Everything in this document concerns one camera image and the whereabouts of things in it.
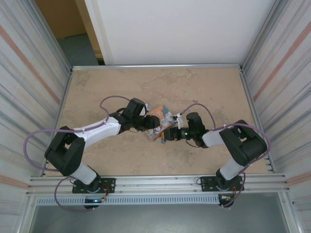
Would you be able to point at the small blue padlock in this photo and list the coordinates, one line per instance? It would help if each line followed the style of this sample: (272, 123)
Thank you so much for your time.
(162, 137)

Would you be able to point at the small metal key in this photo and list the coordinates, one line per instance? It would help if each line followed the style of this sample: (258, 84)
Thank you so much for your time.
(163, 142)

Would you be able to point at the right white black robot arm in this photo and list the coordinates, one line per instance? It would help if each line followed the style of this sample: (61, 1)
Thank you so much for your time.
(243, 145)

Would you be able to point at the small board with green light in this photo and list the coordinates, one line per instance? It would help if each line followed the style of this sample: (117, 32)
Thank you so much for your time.
(93, 200)

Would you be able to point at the brown cardboard box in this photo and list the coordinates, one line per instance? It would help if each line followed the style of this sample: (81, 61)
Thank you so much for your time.
(63, 17)

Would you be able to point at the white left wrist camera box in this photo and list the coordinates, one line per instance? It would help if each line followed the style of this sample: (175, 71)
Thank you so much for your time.
(148, 108)

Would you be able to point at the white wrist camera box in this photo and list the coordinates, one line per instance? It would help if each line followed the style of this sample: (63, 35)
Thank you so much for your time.
(179, 121)
(148, 108)

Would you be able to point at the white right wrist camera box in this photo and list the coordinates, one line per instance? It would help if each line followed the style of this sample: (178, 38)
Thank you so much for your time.
(179, 121)

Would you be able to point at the wide aluminium mounting rail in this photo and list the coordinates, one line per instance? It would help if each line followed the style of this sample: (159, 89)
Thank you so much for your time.
(158, 185)

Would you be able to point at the thin aluminium table edge rail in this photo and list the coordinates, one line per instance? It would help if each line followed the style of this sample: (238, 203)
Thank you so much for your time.
(158, 67)

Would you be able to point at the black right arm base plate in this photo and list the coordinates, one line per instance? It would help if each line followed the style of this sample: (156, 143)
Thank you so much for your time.
(207, 183)

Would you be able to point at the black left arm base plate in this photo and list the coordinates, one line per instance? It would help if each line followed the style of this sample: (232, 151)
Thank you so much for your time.
(108, 185)

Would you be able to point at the white door frame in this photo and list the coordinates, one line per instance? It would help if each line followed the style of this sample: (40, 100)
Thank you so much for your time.
(99, 29)

